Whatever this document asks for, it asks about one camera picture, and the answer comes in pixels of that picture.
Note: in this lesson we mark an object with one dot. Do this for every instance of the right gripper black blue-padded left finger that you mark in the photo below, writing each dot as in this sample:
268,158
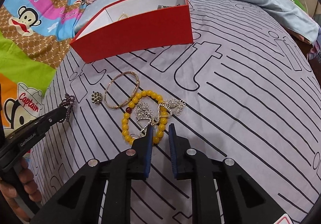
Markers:
100,192

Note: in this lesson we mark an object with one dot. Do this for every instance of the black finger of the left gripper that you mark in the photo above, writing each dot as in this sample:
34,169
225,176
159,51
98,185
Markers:
52,117

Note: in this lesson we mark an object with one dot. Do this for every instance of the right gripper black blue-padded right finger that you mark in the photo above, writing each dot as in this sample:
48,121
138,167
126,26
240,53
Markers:
222,192

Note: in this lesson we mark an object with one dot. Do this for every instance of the silver metal wristwatch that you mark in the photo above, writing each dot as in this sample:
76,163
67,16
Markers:
165,6

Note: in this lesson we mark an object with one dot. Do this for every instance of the person's left hand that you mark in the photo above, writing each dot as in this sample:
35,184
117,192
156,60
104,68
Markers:
26,177

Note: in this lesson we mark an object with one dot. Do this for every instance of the rose gold bangle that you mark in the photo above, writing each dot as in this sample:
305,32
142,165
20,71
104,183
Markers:
121,89

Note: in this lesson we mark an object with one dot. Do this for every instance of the colourful monkey cartoon blanket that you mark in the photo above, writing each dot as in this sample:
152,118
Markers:
35,37

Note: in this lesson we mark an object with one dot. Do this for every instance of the grey striped bed sheet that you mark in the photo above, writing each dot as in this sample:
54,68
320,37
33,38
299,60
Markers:
250,95

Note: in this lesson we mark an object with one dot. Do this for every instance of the red cardboard box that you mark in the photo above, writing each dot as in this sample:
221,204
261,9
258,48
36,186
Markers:
130,25

